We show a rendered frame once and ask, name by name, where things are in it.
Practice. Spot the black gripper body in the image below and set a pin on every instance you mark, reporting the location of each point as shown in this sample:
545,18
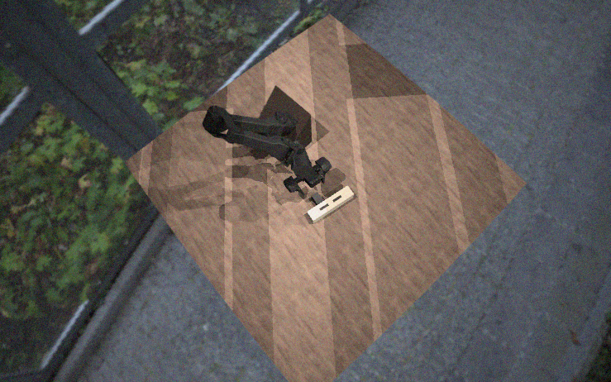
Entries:
292,184

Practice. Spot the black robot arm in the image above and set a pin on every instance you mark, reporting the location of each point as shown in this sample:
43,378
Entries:
217,120

